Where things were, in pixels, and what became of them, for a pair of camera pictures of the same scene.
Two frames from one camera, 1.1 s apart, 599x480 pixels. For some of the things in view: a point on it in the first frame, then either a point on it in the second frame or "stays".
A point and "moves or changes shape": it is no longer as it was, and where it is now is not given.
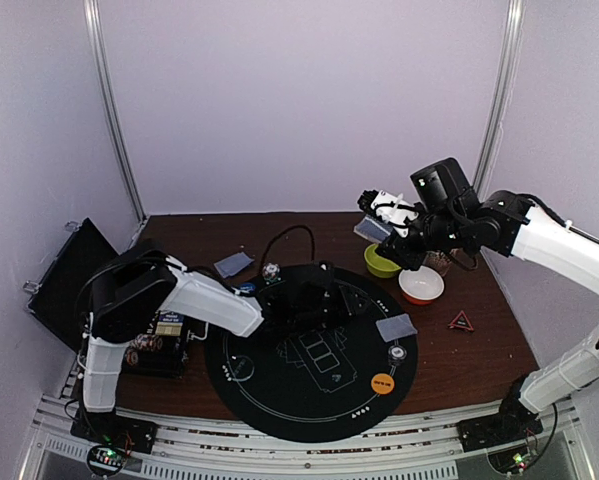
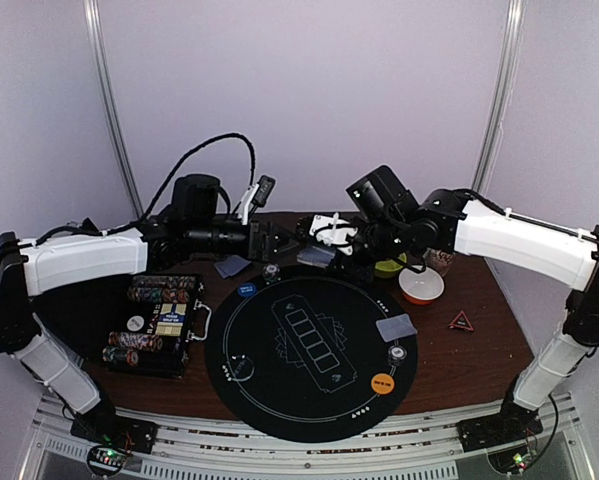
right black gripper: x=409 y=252 -> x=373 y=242
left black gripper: x=348 y=305 -> x=265 y=252
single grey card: x=233 y=264 stays
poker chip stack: x=271 y=273 stays
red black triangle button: x=461 y=321 stays
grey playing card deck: x=373 y=229 moves or changes shape
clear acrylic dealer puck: x=242 y=367 stays
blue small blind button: x=247 y=287 stays
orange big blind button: x=382 y=383 stays
